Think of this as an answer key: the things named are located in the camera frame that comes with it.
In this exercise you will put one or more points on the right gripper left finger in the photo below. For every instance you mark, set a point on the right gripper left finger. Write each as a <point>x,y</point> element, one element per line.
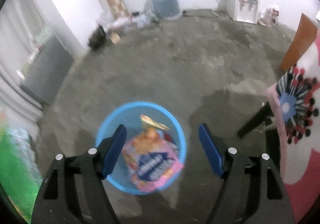
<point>57,200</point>

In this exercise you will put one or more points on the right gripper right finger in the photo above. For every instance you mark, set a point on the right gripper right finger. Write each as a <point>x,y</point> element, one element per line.
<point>252,189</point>

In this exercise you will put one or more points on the orange pink snack bag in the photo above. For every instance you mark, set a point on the orange pink snack bag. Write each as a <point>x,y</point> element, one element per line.
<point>151,160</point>

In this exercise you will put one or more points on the red snack packet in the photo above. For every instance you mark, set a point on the red snack packet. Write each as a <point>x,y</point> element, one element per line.
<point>169,139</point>

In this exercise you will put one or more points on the blue plastic trash bin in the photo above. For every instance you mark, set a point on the blue plastic trash bin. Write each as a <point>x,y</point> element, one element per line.
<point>129,116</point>

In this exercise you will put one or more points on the green snack bag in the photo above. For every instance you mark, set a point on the green snack bag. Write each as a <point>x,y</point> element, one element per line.
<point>20,176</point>

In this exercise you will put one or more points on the pink floral clothing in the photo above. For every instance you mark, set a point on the pink floral clothing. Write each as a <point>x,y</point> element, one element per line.
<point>294,101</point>

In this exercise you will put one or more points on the yellow noodle packet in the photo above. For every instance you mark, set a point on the yellow noodle packet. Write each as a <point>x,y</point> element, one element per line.
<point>147,122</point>

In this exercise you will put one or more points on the grey cabinet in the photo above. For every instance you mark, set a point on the grey cabinet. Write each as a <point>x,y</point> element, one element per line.
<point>46,74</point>

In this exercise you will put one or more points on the orange wooden board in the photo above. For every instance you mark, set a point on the orange wooden board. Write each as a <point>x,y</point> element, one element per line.
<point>304,37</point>

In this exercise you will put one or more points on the dark brown box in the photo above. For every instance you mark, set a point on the dark brown box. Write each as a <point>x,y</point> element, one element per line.
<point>97,38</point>

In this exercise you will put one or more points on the grey curtain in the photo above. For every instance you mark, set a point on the grey curtain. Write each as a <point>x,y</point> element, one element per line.
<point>23,35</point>

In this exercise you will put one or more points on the white water dispenser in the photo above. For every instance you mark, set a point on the white water dispenser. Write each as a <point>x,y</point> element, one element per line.
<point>243,10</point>

